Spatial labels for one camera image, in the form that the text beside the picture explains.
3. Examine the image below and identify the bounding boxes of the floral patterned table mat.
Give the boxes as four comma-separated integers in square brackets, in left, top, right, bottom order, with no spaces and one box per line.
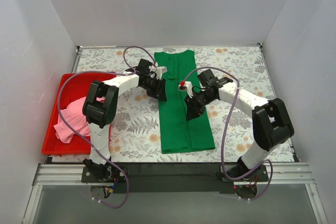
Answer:
[70,46,295,163]

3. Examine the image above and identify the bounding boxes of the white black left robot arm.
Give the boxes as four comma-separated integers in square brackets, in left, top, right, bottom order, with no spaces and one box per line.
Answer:
[82,59,167,182]

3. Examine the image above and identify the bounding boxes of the aluminium frame rail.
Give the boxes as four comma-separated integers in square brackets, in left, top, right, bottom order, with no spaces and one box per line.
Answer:
[33,162,315,185]

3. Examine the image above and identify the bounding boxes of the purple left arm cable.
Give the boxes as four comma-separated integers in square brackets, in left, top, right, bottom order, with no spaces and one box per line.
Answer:
[57,46,160,209]

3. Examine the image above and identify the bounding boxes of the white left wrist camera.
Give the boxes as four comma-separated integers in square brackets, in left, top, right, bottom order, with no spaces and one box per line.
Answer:
[154,66,167,80]

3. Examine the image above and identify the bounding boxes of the red plastic bin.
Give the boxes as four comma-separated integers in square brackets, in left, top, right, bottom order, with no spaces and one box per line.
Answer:
[41,72,115,155]

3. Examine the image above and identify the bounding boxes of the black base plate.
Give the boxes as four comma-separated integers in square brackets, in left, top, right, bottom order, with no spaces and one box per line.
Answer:
[81,163,269,194]

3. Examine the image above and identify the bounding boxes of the green t shirt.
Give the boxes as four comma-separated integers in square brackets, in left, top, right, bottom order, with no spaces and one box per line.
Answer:
[154,50,215,154]

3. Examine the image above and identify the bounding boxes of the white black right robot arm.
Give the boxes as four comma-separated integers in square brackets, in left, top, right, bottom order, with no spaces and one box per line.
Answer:
[178,67,295,181]

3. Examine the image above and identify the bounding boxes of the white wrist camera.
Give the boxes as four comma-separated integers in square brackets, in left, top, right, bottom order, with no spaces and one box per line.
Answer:
[178,81,195,98]
[154,66,167,80]

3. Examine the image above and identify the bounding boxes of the pink t shirt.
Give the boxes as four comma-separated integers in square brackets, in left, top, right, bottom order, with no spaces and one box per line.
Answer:
[54,97,90,144]

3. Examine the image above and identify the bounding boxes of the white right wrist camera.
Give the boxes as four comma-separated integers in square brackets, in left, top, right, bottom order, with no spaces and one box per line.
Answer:
[178,81,195,98]

